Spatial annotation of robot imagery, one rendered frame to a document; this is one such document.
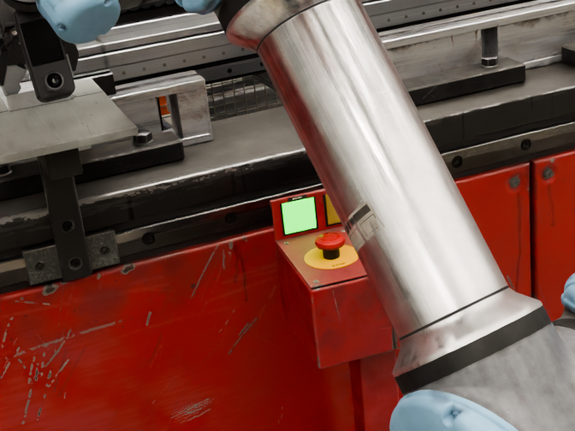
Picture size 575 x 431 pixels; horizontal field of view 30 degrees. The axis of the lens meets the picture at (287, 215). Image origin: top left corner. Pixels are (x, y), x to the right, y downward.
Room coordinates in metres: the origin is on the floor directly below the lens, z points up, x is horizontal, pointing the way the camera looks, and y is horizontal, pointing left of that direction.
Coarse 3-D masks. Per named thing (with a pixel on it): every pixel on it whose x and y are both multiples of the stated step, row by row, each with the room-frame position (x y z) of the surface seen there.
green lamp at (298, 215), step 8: (304, 200) 1.34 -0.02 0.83; (312, 200) 1.35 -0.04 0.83; (288, 208) 1.34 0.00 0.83; (296, 208) 1.34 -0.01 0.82; (304, 208) 1.34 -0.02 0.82; (312, 208) 1.35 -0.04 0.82; (288, 216) 1.34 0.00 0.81; (296, 216) 1.34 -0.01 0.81; (304, 216) 1.34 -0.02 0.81; (312, 216) 1.35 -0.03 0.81; (288, 224) 1.34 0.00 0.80; (296, 224) 1.34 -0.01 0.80; (304, 224) 1.34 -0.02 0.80; (312, 224) 1.35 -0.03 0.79; (288, 232) 1.34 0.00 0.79
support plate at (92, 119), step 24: (96, 96) 1.37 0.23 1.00; (0, 120) 1.31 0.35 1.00; (24, 120) 1.30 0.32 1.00; (48, 120) 1.29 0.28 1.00; (72, 120) 1.28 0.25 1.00; (96, 120) 1.27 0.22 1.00; (120, 120) 1.26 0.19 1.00; (0, 144) 1.21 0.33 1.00; (24, 144) 1.20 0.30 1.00; (48, 144) 1.19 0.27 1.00; (72, 144) 1.20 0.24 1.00
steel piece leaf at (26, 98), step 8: (24, 88) 1.45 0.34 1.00; (32, 88) 1.44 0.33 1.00; (0, 96) 1.42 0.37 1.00; (8, 96) 1.35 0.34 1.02; (16, 96) 1.35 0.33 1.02; (24, 96) 1.35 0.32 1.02; (32, 96) 1.36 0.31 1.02; (72, 96) 1.37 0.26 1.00; (8, 104) 1.34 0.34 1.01; (16, 104) 1.35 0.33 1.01; (24, 104) 1.35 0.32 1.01; (32, 104) 1.35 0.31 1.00; (40, 104) 1.36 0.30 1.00
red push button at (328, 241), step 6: (324, 234) 1.27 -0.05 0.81; (330, 234) 1.27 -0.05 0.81; (336, 234) 1.27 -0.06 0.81; (318, 240) 1.26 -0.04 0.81; (324, 240) 1.26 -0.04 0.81; (330, 240) 1.25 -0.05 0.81; (336, 240) 1.25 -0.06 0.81; (342, 240) 1.26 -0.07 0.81; (318, 246) 1.25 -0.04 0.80; (324, 246) 1.25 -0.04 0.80; (330, 246) 1.25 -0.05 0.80; (336, 246) 1.25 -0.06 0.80; (324, 252) 1.26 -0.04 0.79; (330, 252) 1.25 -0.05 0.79; (336, 252) 1.26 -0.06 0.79; (324, 258) 1.26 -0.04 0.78; (330, 258) 1.26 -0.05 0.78
